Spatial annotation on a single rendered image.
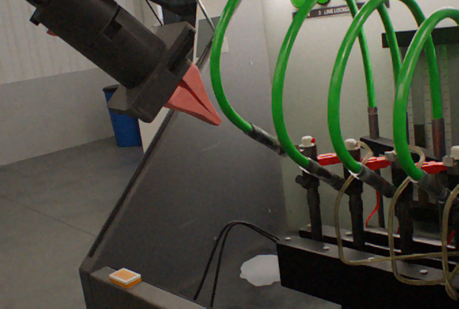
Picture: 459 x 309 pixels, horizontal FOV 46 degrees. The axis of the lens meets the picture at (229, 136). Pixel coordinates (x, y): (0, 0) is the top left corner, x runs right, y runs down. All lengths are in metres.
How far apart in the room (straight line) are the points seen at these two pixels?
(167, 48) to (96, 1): 0.08
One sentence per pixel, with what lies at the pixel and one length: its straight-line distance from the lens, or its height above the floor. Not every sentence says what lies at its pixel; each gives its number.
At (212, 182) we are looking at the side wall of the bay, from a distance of 1.15.
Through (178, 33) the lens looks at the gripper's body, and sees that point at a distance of 0.51.
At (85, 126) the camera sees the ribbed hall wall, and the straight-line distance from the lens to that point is 7.78.
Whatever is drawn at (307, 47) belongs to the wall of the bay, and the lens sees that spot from 1.19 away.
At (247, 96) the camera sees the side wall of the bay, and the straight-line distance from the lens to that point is 1.21.
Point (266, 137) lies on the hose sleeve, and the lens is 0.78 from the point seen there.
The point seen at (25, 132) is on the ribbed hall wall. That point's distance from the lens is 7.45.
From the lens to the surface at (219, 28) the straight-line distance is 0.73.
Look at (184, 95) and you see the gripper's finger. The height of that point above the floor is 1.28.
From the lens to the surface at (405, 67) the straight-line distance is 0.62.
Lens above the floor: 1.34
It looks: 12 degrees down
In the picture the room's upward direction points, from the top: 8 degrees counter-clockwise
